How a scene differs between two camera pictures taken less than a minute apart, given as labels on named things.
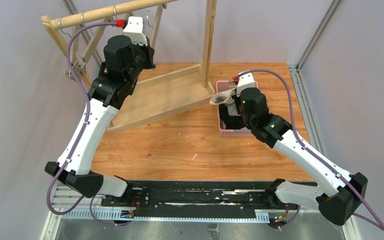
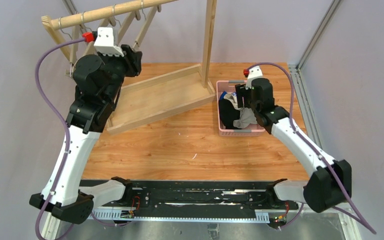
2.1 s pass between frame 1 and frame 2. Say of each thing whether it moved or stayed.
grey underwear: moved
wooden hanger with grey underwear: moved
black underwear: stayed
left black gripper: moved
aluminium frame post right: stayed
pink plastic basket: stayed
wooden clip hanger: moved
